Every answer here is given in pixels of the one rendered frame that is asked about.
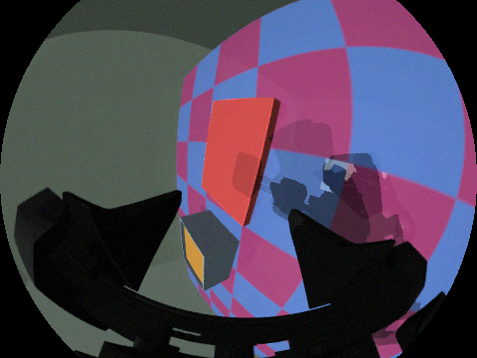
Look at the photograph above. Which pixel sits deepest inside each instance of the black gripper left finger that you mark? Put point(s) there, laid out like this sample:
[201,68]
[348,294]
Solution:
[130,235]

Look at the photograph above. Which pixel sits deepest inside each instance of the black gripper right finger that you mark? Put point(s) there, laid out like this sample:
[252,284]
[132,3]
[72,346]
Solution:
[327,260]

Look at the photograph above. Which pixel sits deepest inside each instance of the red box lid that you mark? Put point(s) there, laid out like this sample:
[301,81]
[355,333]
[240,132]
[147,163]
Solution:
[238,141]

